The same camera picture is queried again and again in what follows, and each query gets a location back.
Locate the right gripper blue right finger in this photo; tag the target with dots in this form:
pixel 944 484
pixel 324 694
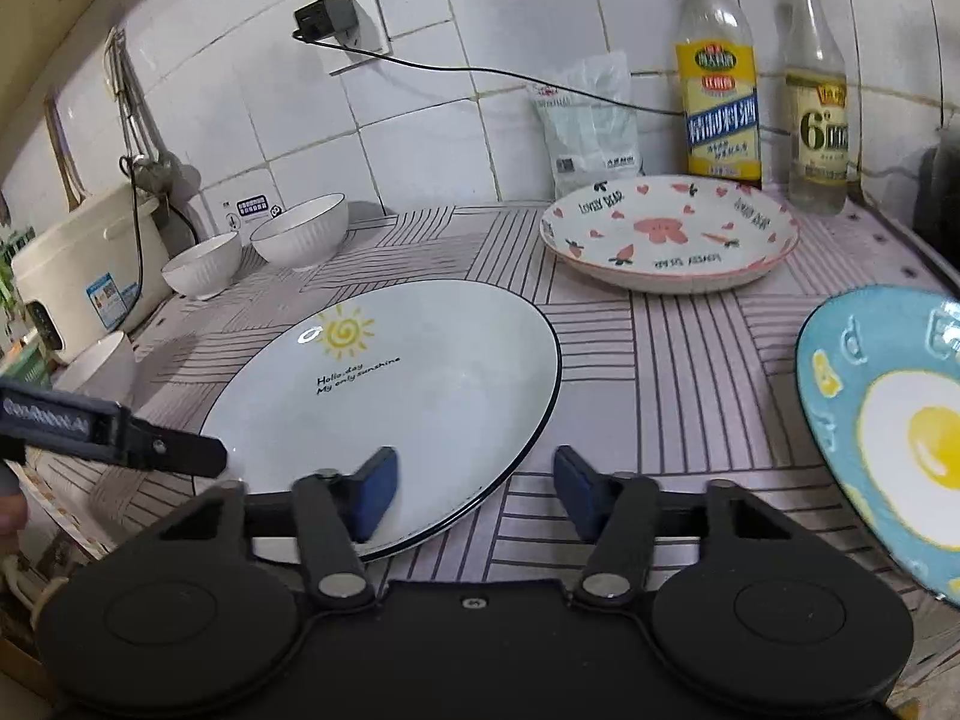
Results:
pixel 618 516

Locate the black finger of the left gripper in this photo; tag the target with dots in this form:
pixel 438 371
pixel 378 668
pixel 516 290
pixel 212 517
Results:
pixel 150 448

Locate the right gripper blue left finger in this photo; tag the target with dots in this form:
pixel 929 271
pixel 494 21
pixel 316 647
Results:
pixel 333 513

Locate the small white bowl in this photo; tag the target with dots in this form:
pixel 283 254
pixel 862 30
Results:
pixel 106 370

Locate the white sun print plate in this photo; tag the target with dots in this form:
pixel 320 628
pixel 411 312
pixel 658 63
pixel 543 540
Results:
pixel 458 378

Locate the medium white ribbed bowl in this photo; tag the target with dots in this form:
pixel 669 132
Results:
pixel 205 270

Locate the large white ribbed bowl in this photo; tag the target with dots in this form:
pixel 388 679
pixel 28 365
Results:
pixel 307 235

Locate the pink rabbit print plate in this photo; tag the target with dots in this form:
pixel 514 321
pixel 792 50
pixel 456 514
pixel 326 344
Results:
pixel 671 234

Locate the blue fried egg plate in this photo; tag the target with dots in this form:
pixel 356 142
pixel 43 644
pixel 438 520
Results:
pixel 877 377

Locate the striped table mat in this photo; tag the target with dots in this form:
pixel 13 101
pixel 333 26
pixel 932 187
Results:
pixel 683 389

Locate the cream rice cooker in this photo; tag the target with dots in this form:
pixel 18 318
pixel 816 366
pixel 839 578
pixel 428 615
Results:
pixel 96 271

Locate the white salt bag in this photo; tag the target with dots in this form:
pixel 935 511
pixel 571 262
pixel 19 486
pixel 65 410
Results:
pixel 589 136

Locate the clear vinegar bottle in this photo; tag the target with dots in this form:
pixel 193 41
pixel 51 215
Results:
pixel 816 95

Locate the yellow label cooking wine bottle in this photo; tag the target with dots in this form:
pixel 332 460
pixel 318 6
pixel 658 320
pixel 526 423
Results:
pixel 718 83

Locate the black power adapter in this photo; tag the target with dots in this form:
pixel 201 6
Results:
pixel 325 18

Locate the white wall socket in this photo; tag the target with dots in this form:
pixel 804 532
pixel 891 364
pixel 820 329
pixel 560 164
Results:
pixel 359 44

